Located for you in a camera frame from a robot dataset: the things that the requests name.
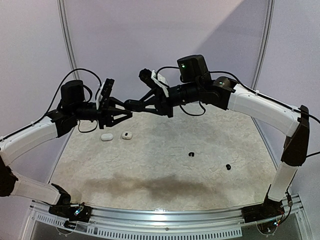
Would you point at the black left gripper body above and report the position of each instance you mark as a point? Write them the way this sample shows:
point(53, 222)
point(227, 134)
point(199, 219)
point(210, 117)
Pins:
point(102, 112)

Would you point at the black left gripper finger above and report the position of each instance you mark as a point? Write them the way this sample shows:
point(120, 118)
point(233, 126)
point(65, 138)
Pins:
point(120, 117)
point(117, 103)

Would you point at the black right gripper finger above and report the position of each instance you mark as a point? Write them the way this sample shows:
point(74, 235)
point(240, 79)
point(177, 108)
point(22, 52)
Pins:
point(151, 97)
point(152, 109)

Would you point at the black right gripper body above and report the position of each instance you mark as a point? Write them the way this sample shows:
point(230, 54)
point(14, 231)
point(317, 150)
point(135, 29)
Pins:
point(164, 101)

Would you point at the black earbud charging case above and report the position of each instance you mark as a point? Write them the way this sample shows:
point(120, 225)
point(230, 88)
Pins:
point(134, 105)

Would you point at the white stem earbud charging case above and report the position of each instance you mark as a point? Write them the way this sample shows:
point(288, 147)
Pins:
point(126, 135)

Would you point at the white oval earbud charging case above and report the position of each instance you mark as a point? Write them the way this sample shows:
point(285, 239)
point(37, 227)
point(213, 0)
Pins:
point(106, 137)

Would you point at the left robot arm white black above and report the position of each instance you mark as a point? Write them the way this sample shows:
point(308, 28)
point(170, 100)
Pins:
point(71, 109)

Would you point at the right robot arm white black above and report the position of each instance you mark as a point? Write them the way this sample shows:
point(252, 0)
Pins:
point(228, 93)

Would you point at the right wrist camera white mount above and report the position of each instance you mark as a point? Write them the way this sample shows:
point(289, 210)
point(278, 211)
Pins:
point(154, 80)

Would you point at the left aluminium wall post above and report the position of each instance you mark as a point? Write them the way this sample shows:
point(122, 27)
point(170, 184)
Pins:
point(61, 5)

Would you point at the aluminium wall post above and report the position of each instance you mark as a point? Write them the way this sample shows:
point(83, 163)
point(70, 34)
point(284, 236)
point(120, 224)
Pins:
point(61, 5)
point(264, 42)

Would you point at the right aluminium wall post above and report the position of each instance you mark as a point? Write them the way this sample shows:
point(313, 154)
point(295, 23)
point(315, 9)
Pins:
point(264, 42)

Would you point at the aluminium front rail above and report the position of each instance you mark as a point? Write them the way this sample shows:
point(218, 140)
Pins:
point(123, 224)

